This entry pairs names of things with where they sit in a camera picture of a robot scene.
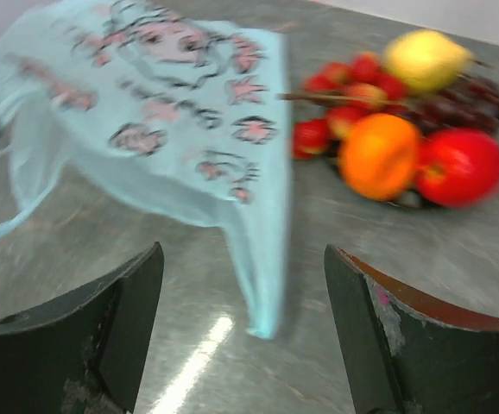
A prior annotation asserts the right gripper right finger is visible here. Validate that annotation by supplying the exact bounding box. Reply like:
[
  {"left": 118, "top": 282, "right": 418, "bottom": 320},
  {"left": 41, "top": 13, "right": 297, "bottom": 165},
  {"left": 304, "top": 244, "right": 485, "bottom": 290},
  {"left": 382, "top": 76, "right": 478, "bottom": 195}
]
[{"left": 324, "top": 245, "right": 499, "bottom": 413}]

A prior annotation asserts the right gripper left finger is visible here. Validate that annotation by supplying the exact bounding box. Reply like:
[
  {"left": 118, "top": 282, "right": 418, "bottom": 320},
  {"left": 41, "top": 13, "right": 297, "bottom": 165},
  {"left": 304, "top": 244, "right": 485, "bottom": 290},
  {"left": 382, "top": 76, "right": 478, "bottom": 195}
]
[{"left": 0, "top": 243, "right": 164, "bottom": 413}]

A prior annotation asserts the orange fruit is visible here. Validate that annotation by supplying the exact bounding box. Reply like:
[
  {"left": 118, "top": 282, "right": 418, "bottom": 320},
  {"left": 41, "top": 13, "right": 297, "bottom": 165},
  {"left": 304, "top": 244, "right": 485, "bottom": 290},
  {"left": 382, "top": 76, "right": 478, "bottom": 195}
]
[{"left": 338, "top": 113, "right": 421, "bottom": 201}]

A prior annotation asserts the light blue plastic bag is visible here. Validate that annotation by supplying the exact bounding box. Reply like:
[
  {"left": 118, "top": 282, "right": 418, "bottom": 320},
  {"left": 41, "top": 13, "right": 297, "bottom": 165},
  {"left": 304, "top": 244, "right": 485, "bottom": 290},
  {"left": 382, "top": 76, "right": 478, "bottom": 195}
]
[{"left": 0, "top": 1, "right": 292, "bottom": 339}]

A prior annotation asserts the black round plate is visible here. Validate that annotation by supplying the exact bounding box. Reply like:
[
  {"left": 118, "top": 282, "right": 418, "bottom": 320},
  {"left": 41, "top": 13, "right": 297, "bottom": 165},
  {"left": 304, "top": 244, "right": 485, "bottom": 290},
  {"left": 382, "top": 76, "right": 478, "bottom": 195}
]
[{"left": 318, "top": 77, "right": 499, "bottom": 210}]

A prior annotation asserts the red apple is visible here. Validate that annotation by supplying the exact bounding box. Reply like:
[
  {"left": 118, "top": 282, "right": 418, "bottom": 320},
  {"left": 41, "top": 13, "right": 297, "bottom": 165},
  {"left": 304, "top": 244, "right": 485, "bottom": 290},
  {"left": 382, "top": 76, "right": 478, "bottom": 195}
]
[{"left": 414, "top": 129, "right": 499, "bottom": 208}]

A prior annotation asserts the purple grape bunch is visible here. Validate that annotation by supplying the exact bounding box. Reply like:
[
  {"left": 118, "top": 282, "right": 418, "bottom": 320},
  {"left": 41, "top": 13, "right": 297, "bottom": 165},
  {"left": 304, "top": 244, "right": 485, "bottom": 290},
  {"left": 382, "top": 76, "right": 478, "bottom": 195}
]
[{"left": 402, "top": 75, "right": 499, "bottom": 135}]

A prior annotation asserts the red lychee bunch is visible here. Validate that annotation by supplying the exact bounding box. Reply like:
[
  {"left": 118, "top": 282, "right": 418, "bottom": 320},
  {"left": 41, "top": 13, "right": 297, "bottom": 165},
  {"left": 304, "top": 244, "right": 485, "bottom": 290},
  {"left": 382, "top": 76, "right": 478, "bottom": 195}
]
[{"left": 279, "top": 52, "right": 408, "bottom": 160}]

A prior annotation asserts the yellow pear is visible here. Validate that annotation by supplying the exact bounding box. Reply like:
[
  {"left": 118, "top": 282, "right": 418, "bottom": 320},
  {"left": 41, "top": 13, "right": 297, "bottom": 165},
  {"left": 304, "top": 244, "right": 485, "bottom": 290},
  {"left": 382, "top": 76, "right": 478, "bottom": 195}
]
[{"left": 382, "top": 29, "right": 475, "bottom": 94}]

